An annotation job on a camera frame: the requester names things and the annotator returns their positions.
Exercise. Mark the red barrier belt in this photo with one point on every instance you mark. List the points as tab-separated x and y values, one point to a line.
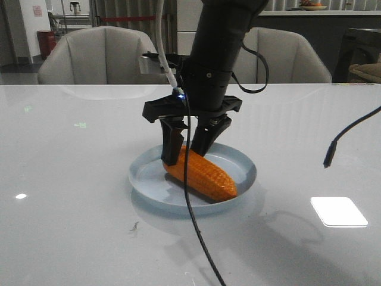
127	19

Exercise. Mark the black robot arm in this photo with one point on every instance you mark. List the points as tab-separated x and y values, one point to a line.
219	37

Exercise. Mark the white cabinet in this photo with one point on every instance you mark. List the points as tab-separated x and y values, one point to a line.
188	14

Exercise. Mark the fruit bowl on counter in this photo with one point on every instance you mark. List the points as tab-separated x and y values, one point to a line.
311	5

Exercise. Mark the orange plastic corn cob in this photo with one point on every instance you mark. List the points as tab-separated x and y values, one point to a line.
203	176

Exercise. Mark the pink wall notice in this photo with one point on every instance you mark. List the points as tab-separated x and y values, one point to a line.
37	11

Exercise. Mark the grey upholstered chair right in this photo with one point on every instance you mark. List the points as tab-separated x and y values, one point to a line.
289	56

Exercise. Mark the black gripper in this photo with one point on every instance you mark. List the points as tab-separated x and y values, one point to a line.
205	96

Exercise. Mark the folding stand with kettle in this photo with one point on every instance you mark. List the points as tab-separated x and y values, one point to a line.
66	16

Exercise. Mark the grey upholstered chair left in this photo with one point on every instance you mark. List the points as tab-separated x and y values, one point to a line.
99	56

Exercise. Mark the red trash bin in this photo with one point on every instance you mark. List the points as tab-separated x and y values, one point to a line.
47	42

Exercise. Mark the tan cushion seat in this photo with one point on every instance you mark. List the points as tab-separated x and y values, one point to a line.
367	72

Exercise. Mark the grey counter with white top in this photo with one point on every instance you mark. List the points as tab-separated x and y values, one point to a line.
323	29

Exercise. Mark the grey upholstered chair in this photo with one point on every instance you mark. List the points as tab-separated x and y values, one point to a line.
99	56
289	56

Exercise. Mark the light blue round plate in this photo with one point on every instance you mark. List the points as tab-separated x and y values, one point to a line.
161	190

